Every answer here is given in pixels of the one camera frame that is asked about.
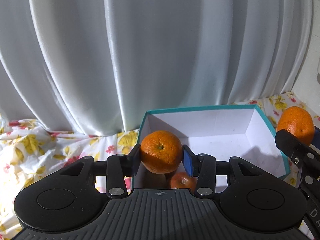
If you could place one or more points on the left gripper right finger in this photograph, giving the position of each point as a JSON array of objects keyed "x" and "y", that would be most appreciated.
[{"x": 203, "y": 167}]

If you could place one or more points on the floral bed sheet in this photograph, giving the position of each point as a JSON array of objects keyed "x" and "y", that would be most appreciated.
[{"x": 29, "y": 153}]

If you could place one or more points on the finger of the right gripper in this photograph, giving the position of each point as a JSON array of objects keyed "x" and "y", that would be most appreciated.
[{"x": 294, "y": 149}]

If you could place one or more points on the white curtain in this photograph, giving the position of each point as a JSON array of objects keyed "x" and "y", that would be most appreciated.
[{"x": 96, "y": 66}]

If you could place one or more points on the teal cardboard box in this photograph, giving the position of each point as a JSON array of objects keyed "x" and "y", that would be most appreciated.
[{"x": 223, "y": 132}]

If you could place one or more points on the large orange mandarin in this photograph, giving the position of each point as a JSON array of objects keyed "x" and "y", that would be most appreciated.
[{"x": 161, "y": 152}]

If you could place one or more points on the small orange in box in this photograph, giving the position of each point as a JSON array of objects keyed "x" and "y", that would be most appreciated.
[{"x": 182, "y": 180}]

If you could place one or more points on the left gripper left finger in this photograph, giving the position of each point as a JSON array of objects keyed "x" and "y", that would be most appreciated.
[{"x": 118, "y": 167}]

